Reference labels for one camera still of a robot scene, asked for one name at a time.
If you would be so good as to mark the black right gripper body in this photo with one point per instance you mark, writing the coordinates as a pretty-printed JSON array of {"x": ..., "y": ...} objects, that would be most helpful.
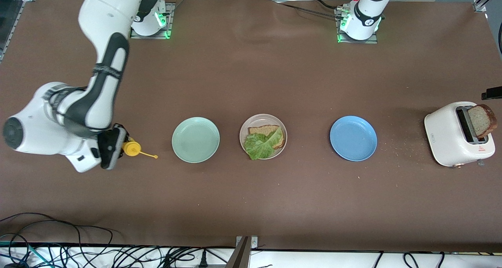
[{"x": 105, "y": 142}]

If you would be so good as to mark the yellow squeeze bottle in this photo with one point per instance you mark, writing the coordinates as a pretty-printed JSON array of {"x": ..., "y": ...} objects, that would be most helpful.
[{"x": 131, "y": 148}]

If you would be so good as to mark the brown bread slice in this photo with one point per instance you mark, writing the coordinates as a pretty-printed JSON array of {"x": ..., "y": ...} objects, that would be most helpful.
[
  {"x": 262, "y": 129},
  {"x": 480, "y": 121}
]

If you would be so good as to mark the green lettuce leaf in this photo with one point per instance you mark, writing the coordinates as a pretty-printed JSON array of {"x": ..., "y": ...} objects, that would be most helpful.
[{"x": 261, "y": 144}]

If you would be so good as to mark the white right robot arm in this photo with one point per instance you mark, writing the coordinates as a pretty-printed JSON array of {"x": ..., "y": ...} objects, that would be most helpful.
[{"x": 98, "y": 64}]

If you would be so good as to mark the mint green plate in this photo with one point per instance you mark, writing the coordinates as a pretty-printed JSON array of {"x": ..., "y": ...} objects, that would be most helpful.
[{"x": 195, "y": 140}]

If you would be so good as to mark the beige plate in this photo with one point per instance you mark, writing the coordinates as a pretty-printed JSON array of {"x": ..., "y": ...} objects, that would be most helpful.
[{"x": 253, "y": 121}]

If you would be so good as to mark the blue plate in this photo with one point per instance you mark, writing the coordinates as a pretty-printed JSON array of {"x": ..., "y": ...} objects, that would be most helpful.
[{"x": 353, "y": 138}]

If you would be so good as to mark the white toaster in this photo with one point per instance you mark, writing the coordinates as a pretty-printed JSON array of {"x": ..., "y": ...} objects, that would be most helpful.
[{"x": 443, "y": 138}]

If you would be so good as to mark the black power plug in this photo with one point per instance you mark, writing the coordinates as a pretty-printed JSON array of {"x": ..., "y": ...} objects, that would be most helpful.
[{"x": 203, "y": 260}]

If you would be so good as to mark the silver corner bracket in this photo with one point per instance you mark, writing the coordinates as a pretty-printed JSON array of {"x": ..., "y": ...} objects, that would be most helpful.
[{"x": 479, "y": 7}]

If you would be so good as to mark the grey metal bracket post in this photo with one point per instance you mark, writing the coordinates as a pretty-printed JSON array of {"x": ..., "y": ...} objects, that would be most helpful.
[{"x": 241, "y": 256}]

